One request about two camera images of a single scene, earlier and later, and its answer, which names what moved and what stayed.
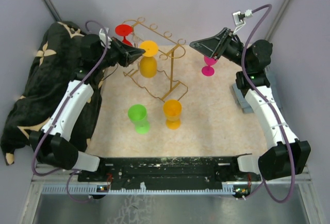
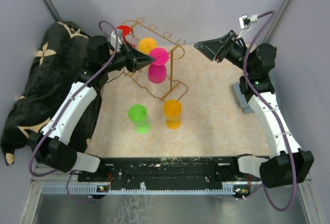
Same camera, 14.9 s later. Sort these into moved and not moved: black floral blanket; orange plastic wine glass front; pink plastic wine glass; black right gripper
Moved: pink plastic wine glass
Not moved: black right gripper; black floral blanket; orange plastic wine glass front
